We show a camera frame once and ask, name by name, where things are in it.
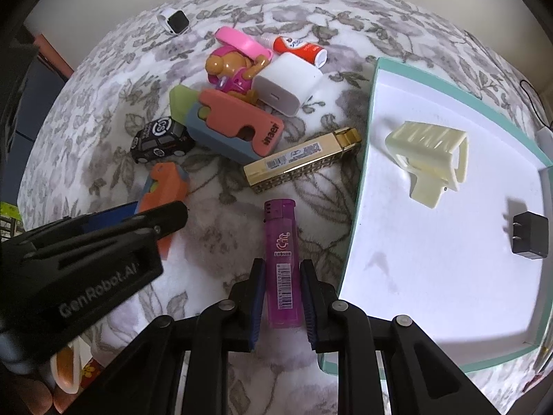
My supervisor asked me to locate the white smartwatch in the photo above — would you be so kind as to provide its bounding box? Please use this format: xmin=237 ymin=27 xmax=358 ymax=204
xmin=156 ymin=8 xmax=190 ymax=35

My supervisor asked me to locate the brown and pink toy dog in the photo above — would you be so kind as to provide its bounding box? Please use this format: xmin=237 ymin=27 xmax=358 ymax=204
xmin=205 ymin=45 xmax=271 ymax=104

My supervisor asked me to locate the pink plastic band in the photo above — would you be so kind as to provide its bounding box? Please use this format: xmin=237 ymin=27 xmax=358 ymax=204
xmin=215 ymin=27 xmax=274 ymax=63

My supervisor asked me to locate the cream hair claw clip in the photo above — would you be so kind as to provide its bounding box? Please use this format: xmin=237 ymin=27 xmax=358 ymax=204
xmin=385 ymin=122 xmax=469 ymax=209

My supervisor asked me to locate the red board edge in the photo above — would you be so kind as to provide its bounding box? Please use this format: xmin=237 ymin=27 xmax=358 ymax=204
xmin=35 ymin=35 xmax=75 ymax=79

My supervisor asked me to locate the black toy car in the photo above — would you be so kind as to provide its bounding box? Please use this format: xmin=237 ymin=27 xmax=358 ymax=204
xmin=131 ymin=117 xmax=195 ymax=164

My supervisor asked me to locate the red and white small bottle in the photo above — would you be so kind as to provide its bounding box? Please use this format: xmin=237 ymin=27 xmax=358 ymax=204
xmin=261 ymin=36 xmax=328 ymax=69

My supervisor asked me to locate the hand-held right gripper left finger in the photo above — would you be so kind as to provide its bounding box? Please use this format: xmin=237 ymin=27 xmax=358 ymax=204
xmin=75 ymin=258 xmax=266 ymax=415

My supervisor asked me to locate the green object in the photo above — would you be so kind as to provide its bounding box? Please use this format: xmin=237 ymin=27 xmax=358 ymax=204
xmin=0 ymin=201 xmax=20 ymax=236

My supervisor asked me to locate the gold rectangular box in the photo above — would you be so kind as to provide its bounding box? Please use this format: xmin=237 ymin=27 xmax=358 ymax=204
xmin=243 ymin=127 xmax=363 ymax=194

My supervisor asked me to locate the floral printed blanket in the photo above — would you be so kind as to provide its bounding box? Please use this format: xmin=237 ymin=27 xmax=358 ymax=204
xmin=17 ymin=0 xmax=553 ymax=415

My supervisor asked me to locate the small orange plastic toy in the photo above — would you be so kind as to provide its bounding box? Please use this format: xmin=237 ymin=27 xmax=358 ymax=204
xmin=135 ymin=162 xmax=191 ymax=260

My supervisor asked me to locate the dark cabinet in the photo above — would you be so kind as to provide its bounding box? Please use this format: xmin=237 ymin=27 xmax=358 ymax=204
xmin=0 ymin=26 xmax=74 ymax=225

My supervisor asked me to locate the white plug with black cord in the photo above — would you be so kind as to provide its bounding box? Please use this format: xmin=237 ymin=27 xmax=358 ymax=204
xmin=519 ymin=80 xmax=553 ymax=158

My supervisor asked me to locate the white charger adapter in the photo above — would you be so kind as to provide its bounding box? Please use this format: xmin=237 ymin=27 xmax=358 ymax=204
xmin=252 ymin=52 xmax=324 ymax=117

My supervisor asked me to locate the white and orange ring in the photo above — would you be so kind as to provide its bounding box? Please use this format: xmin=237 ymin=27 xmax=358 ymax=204
xmin=49 ymin=341 xmax=93 ymax=394

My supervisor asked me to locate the purple lighter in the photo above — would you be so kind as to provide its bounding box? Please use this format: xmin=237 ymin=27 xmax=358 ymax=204
xmin=263 ymin=199 xmax=304 ymax=329

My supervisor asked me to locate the blue object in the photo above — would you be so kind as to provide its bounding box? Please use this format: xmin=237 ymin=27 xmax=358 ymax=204
xmin=82 ymin=201 xmax=139 ymax=232

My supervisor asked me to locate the white tray with teal rim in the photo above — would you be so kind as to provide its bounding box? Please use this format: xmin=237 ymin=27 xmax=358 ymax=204
xmin=317 ymin=57 xmax=551 ymax=375

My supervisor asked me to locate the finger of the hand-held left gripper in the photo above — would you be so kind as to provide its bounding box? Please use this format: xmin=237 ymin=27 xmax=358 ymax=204
xmin=123 ymin=201 xmax=189 ymax=240

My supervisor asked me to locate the large orange blue plastic toy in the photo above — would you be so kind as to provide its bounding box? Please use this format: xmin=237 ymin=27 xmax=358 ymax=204
xmin=169 ymin=85 xmax=285 ymax=165

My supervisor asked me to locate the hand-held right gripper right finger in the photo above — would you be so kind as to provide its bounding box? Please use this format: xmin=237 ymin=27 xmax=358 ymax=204
xmin=299 ymin=259 xmax=508 ymax=415

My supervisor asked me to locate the black power adapter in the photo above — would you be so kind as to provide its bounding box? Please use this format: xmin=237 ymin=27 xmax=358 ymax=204
xmin=505 ymin=212 xmax=549 ymax=261

